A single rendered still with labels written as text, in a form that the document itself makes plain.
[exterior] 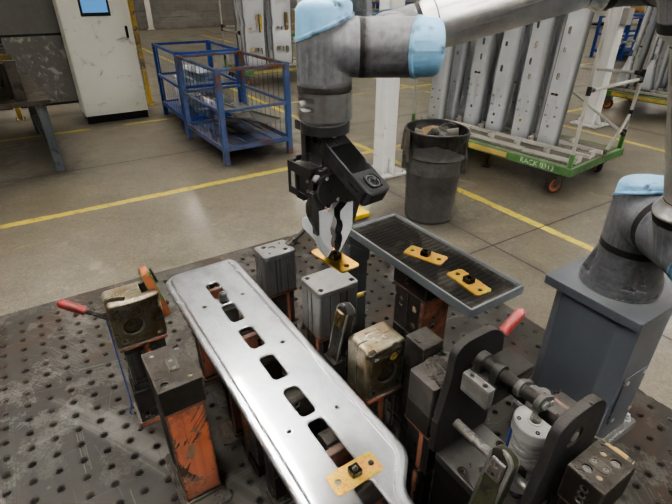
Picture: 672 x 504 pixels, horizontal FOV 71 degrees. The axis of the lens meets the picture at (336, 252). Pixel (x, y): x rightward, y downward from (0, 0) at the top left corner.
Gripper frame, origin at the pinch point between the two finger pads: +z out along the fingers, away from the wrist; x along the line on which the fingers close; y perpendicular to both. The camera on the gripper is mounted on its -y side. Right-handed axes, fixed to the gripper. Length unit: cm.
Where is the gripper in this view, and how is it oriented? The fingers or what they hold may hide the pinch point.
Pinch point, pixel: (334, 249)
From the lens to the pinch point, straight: 75.3
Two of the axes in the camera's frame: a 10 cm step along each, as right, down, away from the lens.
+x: -7.8, 3.1, -5.4
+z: 0.0, 8.7, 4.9
